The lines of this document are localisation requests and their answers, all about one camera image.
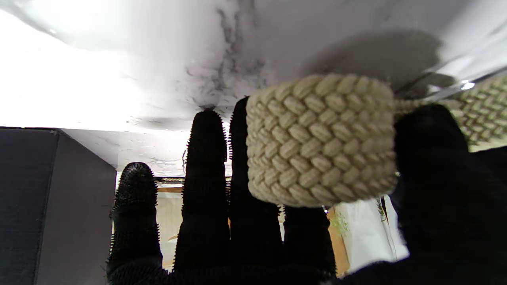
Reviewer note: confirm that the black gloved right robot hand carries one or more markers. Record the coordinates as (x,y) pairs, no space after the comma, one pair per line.
(245,237)

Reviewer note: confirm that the beige woven belt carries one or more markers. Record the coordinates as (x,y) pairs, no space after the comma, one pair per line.
(321,138)

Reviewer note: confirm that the black square storage box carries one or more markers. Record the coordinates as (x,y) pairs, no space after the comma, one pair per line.
(51,206)

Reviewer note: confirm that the printed room scene backdrop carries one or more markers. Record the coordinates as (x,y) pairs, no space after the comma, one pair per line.
(364,233)

